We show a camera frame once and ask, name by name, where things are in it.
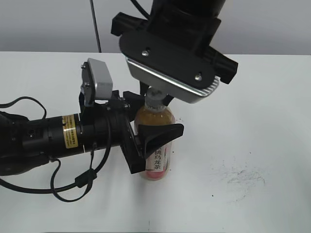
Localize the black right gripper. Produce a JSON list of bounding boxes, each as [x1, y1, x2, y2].
[[111, 12, 238, 107]]

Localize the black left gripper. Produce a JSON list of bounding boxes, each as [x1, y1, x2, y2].
[[79, 90, 184, 174]]

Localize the white bottle cap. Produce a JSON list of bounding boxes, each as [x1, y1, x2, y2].
[[145, 87, 165, 108]]

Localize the oolong tea bottle pink label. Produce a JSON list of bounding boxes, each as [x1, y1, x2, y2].
[[133, 96, 176, 182]]

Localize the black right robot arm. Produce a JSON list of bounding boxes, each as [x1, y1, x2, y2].
[[111, 0, 238, 105]]

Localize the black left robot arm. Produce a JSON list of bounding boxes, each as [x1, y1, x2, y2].
[[0, 91, 184, 176]]

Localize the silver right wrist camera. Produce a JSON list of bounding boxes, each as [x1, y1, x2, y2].
[[119, 30, 221, 104]]

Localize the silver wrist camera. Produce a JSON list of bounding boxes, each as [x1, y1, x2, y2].
[[119, 30, 221, 104], [81, 58, 113, 107]]

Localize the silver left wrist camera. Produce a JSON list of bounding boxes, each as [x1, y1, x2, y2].
[[81, 58, 113, 107]]

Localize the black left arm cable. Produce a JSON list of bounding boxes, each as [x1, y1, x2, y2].
[[0, 96, 111, 202]]

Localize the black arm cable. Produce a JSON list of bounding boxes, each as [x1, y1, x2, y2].
[[130, 0, 152, 21], [0, 96, 111, 202]]

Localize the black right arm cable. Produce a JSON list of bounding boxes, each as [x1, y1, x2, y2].
[[130, 0, 152, 21]]

